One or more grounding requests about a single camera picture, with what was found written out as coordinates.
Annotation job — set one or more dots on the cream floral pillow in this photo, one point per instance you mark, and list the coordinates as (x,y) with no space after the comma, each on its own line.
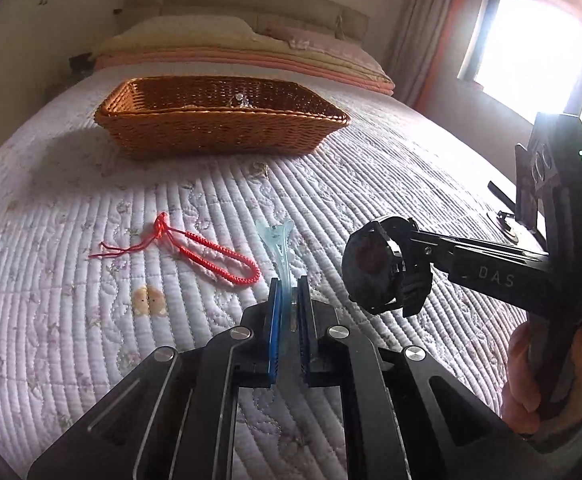
(186,32)

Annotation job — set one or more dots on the dark box on nightstand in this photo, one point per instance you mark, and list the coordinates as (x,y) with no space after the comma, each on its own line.
(81,62)

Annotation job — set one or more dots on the folded yellow blanket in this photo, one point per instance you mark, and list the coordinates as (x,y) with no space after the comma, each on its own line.
(271,60)

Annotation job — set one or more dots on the brown wicker basket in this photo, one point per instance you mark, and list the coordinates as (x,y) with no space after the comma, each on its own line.
(211,130)

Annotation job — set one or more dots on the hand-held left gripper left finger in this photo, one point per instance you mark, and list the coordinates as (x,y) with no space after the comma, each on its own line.
(273,340)

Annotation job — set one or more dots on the person's right hand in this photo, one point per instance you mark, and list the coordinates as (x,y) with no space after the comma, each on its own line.
(518,390)

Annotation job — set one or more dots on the light blue hair clip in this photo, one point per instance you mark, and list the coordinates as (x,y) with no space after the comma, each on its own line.
(277,250)

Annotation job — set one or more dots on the folded pink blanket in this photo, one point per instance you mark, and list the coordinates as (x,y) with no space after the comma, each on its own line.
(251,71)

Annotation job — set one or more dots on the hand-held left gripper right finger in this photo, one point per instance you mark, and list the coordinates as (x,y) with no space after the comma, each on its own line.
(305,340)

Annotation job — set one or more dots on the window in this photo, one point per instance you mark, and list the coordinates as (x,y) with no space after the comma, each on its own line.
(531,45)

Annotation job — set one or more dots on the grey curtain with orange edge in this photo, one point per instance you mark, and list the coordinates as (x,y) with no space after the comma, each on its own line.
(421,25)

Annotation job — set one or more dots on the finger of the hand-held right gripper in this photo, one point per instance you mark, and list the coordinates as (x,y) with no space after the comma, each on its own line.
(471,247)
(496,280)

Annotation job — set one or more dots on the grey nightstand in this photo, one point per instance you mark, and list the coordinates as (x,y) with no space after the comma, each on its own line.
(68,82)

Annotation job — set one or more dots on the black wristwatch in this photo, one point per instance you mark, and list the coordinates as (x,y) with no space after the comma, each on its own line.
(371,265)

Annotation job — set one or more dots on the pink pillow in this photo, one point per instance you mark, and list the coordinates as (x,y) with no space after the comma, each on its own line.
(316,40)

